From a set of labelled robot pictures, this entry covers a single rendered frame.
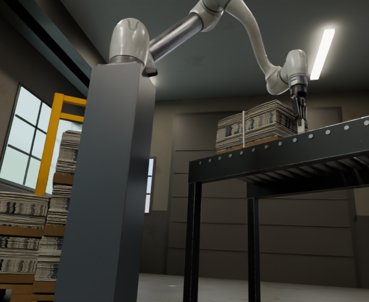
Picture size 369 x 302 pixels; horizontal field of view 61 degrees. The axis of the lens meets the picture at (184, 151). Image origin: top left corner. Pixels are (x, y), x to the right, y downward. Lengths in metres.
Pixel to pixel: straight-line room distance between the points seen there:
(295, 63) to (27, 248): 1.67
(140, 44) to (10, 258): 1.27
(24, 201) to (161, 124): 4.80
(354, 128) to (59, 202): 1.23
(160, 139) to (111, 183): 5.30
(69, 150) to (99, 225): 0.61
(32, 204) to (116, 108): 0.95
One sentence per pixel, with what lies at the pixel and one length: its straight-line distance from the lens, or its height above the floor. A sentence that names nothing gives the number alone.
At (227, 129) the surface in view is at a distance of 1.67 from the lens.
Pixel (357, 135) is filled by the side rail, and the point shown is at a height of 0.74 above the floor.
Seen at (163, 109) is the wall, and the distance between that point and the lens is 6.61.
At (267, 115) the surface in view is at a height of 0.97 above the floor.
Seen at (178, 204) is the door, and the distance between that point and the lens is 5.86.
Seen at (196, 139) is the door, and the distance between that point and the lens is 6.13.
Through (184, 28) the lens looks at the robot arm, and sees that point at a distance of 1.75.
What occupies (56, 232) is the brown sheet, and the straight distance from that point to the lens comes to 1.53.
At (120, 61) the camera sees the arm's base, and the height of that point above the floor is 1.03.
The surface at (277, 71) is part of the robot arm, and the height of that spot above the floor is 1.28.
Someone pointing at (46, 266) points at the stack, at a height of 0.25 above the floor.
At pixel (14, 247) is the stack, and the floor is 0.32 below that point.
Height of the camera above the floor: 0.32
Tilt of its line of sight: 18 degrees up
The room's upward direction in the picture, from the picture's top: 3 degrees clockwise
